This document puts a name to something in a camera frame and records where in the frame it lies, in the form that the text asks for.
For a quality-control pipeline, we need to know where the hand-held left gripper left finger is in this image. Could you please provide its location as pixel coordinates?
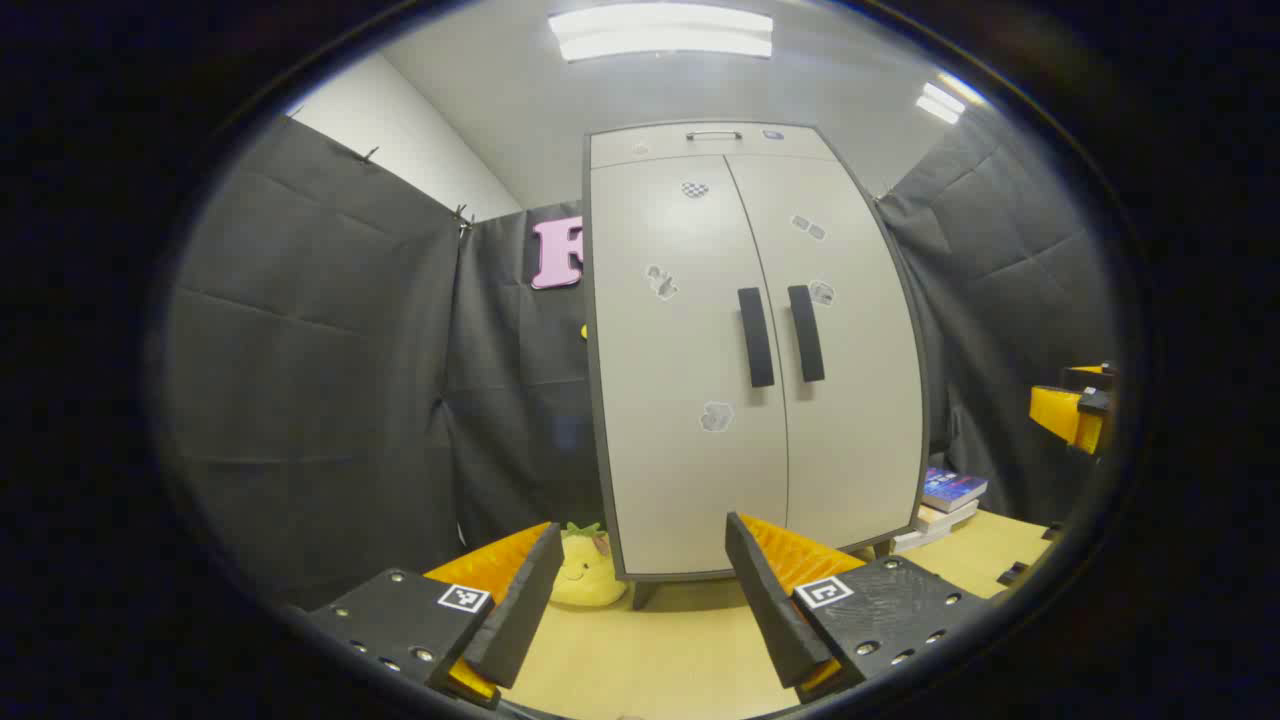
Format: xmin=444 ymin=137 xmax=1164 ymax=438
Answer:
xmin=305 ymin=520 xmax=566 ymax=706

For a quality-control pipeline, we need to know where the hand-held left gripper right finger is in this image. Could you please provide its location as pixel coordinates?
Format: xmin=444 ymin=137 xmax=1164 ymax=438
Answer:
xmin=725 ymin=512 xmax=986 ymax=701

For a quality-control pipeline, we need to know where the grey cabinet door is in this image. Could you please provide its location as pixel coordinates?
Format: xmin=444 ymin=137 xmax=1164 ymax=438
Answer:
xmin=725 ymin=153 xmax=926 ymax=551
xmin=590 ymin=155 xmax=791 ymax=579

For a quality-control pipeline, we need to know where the grey double-door shoe cabinet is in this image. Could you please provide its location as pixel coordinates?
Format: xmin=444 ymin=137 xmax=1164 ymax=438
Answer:
xmin=583 ymin=122 xmax=931 ymax=611

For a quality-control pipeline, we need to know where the yellow pineapple plush toy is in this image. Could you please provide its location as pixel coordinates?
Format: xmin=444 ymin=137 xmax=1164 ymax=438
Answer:
xmin=548 ymin=522 xmax=629 ymax=608

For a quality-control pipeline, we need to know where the blue book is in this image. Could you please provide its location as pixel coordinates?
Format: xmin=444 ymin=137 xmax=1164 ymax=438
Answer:
xmin=922 ymin=467 xmax=989 ymax=513

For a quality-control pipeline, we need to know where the white book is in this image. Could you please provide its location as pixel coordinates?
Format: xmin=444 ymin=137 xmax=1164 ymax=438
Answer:
xmin=893 ymin=500 xmax=981 ymax=554

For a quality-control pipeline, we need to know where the black backdrop cloth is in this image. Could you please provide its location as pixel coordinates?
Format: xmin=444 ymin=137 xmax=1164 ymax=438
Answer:
xmin=165 ymin=100 xmax=1121 ymax=611

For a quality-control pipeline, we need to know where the small ceiling light panel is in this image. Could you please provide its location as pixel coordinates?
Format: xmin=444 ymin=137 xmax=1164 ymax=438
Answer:
xmin=915 ymin=72 xmax=986 ymax=126

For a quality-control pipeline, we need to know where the large ceiling light panel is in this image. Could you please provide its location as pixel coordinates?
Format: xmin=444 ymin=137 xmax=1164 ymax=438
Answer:
xmin=548 ymin=3 xmax=774 ymax=63

